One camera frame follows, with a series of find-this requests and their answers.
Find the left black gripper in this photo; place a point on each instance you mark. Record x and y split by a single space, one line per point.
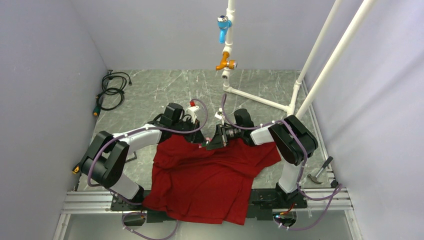
196 137

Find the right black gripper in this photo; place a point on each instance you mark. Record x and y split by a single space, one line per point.
219 140

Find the red t-shirt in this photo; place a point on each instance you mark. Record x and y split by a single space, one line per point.
193 184

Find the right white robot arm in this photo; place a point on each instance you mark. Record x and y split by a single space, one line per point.
294 142

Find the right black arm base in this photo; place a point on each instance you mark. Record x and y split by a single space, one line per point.
266 204

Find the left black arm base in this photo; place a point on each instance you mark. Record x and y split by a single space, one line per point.
119 204

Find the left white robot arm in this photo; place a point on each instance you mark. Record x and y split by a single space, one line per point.
104 160

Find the orange valve tap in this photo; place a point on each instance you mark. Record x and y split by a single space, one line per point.
225 62

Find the claw hammer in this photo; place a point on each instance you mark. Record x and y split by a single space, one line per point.
315 178

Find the blue valve tap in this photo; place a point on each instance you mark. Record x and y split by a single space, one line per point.
223 23

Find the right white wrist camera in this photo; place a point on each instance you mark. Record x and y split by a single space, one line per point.
219 114

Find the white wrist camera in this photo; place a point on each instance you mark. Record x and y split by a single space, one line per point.
191 111
219 114

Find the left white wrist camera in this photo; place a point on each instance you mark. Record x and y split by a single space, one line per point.
191 111

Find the black rectangular frame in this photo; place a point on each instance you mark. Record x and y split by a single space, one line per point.
131 157

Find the white PVC pipe frame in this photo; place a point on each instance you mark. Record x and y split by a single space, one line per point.
345 39

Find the yellow handled screwdriver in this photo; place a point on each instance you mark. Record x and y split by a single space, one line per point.
77 169

